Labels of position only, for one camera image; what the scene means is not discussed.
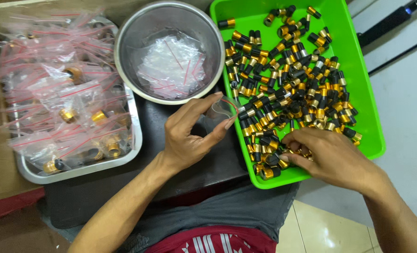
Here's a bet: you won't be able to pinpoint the person's right hand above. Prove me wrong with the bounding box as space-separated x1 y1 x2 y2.
280 128 389 196

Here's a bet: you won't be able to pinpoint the grey shorts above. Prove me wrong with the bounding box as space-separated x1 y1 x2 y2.
52 182 300 253

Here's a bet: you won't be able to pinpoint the brown cardboard box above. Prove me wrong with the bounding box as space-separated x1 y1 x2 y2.
0 37 46 205

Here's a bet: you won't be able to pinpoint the black cable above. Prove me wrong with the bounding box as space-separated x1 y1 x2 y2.
368 33 417 76

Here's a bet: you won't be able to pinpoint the rectangular steel tray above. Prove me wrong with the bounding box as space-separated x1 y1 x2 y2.
4 16 143 185

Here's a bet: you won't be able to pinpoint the small clear zip bag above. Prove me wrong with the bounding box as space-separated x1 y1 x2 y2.
204 95 241 135

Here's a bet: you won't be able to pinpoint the green plastic tray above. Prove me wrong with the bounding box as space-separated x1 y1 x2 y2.
209 0 387 190

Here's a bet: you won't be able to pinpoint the pile of filled zip bags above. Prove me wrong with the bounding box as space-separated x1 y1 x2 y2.
0 9 136 173

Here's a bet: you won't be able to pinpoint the pile of black gold caps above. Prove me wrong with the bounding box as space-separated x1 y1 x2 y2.
218 4 363 181

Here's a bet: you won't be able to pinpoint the black stool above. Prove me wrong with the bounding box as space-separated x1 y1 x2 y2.
42 84 252 230

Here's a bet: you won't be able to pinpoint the red printed shirt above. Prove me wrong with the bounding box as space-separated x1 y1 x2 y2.
144 225 278 253

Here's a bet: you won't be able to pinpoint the black bar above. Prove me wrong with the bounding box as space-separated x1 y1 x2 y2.
357 0 417 48

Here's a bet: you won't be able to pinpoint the round steel bowl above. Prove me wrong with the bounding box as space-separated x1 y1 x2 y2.
114 0 226 105

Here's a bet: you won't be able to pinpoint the person's left hand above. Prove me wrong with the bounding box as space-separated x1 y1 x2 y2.
159 92 238 173

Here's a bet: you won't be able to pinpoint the heap of empty zip bags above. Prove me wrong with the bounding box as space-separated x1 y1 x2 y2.
136 33 208 100

